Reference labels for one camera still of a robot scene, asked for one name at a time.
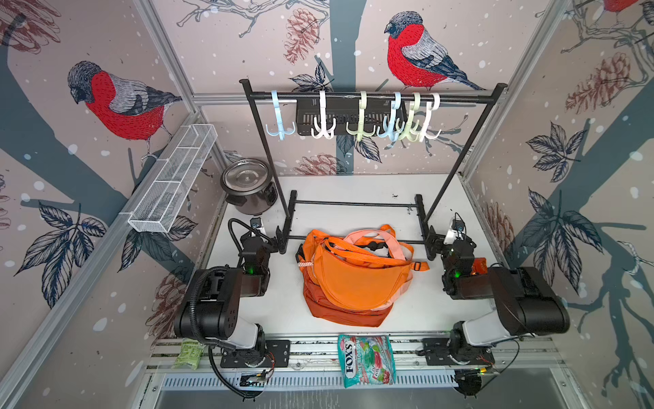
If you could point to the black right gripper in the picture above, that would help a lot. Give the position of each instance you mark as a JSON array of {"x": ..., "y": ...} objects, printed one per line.
[{"x": 442, "y": 244}]

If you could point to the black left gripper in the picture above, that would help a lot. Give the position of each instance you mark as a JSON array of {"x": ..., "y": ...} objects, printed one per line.
[{"x": 268, "y": 243}]

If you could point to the bright orange sling bag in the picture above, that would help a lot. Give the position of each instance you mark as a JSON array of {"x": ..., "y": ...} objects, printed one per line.
[{"x": 321, "y": 261}]

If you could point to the pink sling bag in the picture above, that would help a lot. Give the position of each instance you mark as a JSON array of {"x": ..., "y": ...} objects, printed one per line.
[{"x": 379, "y": 268}]

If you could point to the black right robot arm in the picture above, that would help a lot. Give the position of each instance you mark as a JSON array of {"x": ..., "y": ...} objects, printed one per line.
[{"x": 525, "y": 304}]

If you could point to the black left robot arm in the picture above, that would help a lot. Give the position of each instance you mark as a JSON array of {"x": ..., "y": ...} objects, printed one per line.
[{"x": 209, "y": 313}]

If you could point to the light blue hook far left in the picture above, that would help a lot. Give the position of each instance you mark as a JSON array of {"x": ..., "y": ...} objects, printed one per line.
[{"x": 282, "y": 131}]

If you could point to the light blue hook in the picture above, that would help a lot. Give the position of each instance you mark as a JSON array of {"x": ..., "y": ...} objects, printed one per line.
[
  {"x": 387, "y": 129},
  {"x": 282, "y": 131}
]

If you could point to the light green hook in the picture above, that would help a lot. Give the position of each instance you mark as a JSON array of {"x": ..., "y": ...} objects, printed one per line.
[
  {"x": 409, "y": 130},
  {"x": 359, "y": 133}
]

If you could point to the white hook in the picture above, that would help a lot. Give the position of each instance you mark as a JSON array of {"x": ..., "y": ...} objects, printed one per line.
[
  {"x": 431, "y": 106},
  {"x": 323, "y": 120}
]

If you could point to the Fox's candy bag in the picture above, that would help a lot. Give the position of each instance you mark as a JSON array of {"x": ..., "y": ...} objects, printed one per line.
[{"x": 366, "y": 361}]

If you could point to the light green hook middle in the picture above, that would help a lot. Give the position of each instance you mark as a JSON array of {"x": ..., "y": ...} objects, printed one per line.
[{"x": 359, "y": 133}]

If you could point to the white hook far right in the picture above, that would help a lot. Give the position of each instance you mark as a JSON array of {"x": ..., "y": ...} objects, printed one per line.
[{"x": 431, "y": 106}]

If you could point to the red snack packet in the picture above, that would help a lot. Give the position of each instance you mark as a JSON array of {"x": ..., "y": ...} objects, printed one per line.
[{"x": 479, "y": 266}]

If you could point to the steel rice cooker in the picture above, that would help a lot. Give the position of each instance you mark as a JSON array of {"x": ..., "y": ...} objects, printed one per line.
[{"x": 249, "y": 186}]

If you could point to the small circuit board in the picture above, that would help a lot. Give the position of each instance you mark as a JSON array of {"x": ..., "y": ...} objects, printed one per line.
[{"x": 251, "y": 380}]

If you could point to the green snack packet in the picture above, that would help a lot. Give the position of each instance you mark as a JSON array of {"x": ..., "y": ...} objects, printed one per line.
[{"x": 190, "y": 355}]

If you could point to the black clothes rack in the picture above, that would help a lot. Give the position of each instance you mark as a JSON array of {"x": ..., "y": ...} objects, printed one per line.
[{"x": 368, "y": 147}]

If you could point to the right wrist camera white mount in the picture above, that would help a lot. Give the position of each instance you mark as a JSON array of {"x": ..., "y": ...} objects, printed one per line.
[{"x": 456, "y": 231}]

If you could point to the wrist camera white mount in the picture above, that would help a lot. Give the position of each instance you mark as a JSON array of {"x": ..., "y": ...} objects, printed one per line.
[
  {"x": 256, "y": 223},
  {"x": 456, "y": 231}
]

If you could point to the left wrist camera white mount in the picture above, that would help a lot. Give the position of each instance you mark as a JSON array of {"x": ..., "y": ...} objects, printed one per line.
[{"x": 256, "y": 223}]

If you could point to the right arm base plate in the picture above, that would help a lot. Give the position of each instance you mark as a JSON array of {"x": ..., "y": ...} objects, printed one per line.
[{"x": 438, "y": 351}]

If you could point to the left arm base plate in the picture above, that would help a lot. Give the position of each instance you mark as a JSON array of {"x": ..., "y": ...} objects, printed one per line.
[{"x": 264, "y": 355}]

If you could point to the white wire mesh basket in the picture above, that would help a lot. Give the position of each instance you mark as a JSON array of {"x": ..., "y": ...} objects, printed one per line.
[{"x": 165, "y": 197}]

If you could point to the black perforated wall shelf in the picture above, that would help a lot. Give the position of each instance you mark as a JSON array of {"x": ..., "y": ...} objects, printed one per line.
[{"x": 345, "y": 112}]

